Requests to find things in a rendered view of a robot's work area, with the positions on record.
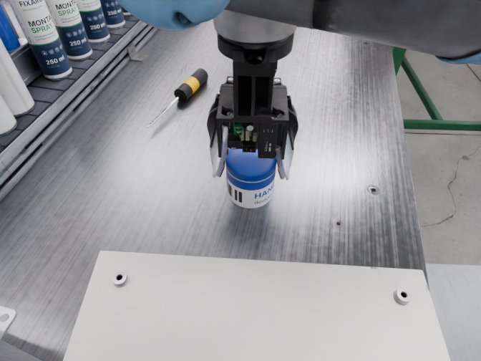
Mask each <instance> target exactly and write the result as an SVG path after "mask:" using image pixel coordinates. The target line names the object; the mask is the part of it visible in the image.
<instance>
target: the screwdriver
mask: <svg viewBox="0 0 481 361"><path fill-rule="evenodd" d="M207 79H208V73H207V72H206V71H205V70H204V69H202V68H198V69H197V70H196V71H195V72H194V73H193V74H192V75H191V76H189V78H187V79H186V80H185V81H184V82H183V83H182V84H181V85H180V86H179V87H178V88H177V89H176V90H175V91H174V95H175V99H174V100H173V101H172V102H171V103H170V104H169V105H168V106H167V107H166V108H165V109H164V110H163V111H162V112H161V113H160V114H159V115H158V116H157V117H156V118H155V119H154V120H153V121H151V122H150V123H149V124H148V126H147V127H148V128H150V127H151V126H152V125H153V124H154V123H155V122H156V121H157V120H158V119H159V118H160V117H162V116H163V115H164V114H165V113H166V112H167V111H168V110H169V109H170V108H171V107H172V106H173V105H174V104H175V103H176V102H177V101H178V100H179V101H181V102H185V101H186V100H187V99H188V98H189V97H190V96H191V95H192V94H193V93H194V92H195V91H196V90H197V89H198V88H199V87H200V86H201V85H202V84H203V83H204V82H205V81H206V80H207Z"/></svg>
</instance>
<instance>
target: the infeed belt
mask: <svg viewBox="0 0 481 361"><path fill-rule="evenodd" d="M139 21H140V20H139V19H137V18H136V17H134V16H130V17H125V23H126V25H125V26H124V27H123V28H121V29H116V30H109V33H110V40H109V41H108V42H105V43H104V44H91V45H90V46H91V48H92V51H93V55H92V56H91V57H90V58H89V59H86V60H83V61H79V62H73V61H70V60H69V63H70V64H71V67H72V69H73V73H72V75H71V76H70V77H68V78H66V79H64V80H59V81H49V80H46V79H45V78H44V75H43V73H41V74H40V75H39V76H38V77H37V78H36V79H34V80H33V81H32V82H30V83H29V84H28V85H27V86H26V88H27V89H28V91H29V93H30V95H31V97H32V99H33V101H34V102H35V108H34V109H33V110H32V111H31V112H30V113H28V114H26V115H23V116H21V117H15V119H16V121H17V127H16V129H15V130H14V131H12V132H11V133H9V134H8V135H5V136H3V137H0V153H2V152H3V151H4V150H5V149H6V148H7V147H8V146H9V145H10V144H11V143H12V142H13V141H14V140H15V139H16V138H18V137H19V136H20V135H21V134H22V133H23V132H24V131H25V130H26V129H27V128H28V127H29V126H30V125H31V124H32V123H33V122H34V121H35V120H36V119H37V118H38V117H39V116H40V115H41V114H42V113H43V112H44V111H45V110H47V109H48V108H49V107H50V106H51V105H52V104H53V103H54V102H55V101H56V100H57V99H58V98H59V97H60V96H61V95H63V94H64V93H65V92H66V91H67V90H68V89H69V88H70V87H71V86H72V85H73V84H74V83H75V82H76V81H77V80H78V79H79V78H80V77H81V76H82V75H83V74H84V73H85V72H86V71H87V70H88V69H89V68H90V67H92V66H93V65H94V64H95V63H96V62H97V61H98V60H99V59H100V58H101V57H102V56H103V55H104V54H105V53H106V52H108V51H109V50H110V49H111V48H112V47H113V46H114V45H115V44H116V43H117V42H118V41H119V40H120V39H121V38H123V36H124V35H126V33H128V31H129V30H131V28H133V26H134V25H136V24H137V23H138V22H139Z"/></svg>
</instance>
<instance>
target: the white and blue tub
mask: <svg viewBox="0 0 481 361"><path fill-rule="evenodd" d="M276 164H277V160H276V159H275V158H274V159H270V158H258V150H256V152H255V153H243V149H235V150H232V149H229V150H228V157H227V158H226V159H225V165H226V178H227V190H228V196H229V198H230V199H231V200H232V202H234V204H236V205H238V206H240V207H243V208H258V207H261V206H264V205H265V204H267V202H269V201H270V200H271V198H272V196H273V188H274V182H275V176H276Z"/></svg>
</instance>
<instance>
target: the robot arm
mask: <svg viewBox="0 0 481 361"><path fill-rule="evenodd" d="M116 1H117V2H118V3H119V4H120V5H121V6H122V7H123V8H124V9H125V10H127V11H128V12H129V13H130V14H131V15H133V16H134V17H136V18H137V19H139V20H140V21H142V22H144V23H146V24H148V25H150V26H152V27H155V28H158V29H164V30H169V31H180V30H184V29H189V28H191V27H194V26H196V25H198V24H200V23H201V22H205V21H210V20H211V19H213V23H214V28H215V30H216V31H217V38H218V49H219V51H220V52H221V53H222V54H223V55H224V56H226V57H228V58H230V59H232V60H233V77H231V76H227V80H226V82H225V83H224V84H221V86H220V94H218V93H217V94H216V96H215V102H214V103H213V104H212V106H211V108H210V111H209V113H208V120H207V129H208V133H209V137H210V159H211V163H212V167H213V177H215V176H216V175H217V176H218V177H221V176H222V173H223V170H224V167H225V159H226V158H227V157H228V148H230V149H232V150H235V149H243V153H255V152H256V150H258V158H270V159H274V158H275V159H276V160H277V161H278V162H277V165H278V173H279V175H280V178H281V179H284V178H285V177H286V180H288V179H289V170H290V167H291V163H292V159H293V153H294V140H295V138H296V134H297V132H298V117H297V113H296V110H295V108H294V106H293V105H292V102H291V96H290V95H287V94H288V90H287V87H286V85H283V84H282V83H281V77H275V73H276V72H277V66H278V60H280V59H282V58H284V57H286V56H287V55H288V54H290V52H291V50H292V48H293V36H294V32H295V30H296V26H299V27H305V28H308V29H318V30H321V31H325V32H332V33H335V34H341V35H345V36H348V37H354V38H358V39H364V40H367V41H371V42H377V43H381V44H387V45H390V46H394V47H400V48H403V49H409V50H413V51H416V52H423V53H426V54H432V55H434V56H435V57H436V58H438V59H439V60H441V61H443V62H448V63H451V64H467V63H470V64H478V65H481V0H116ZM0 361H41V360H40V359H38V358H36V357H34V356H32V355H30V354H28V353H26V352H24V351H22V350H20V349H18V348H16V347H15V346H13V345H10V344H9V343H7V342H5V341H3V340H0Z"/></svg>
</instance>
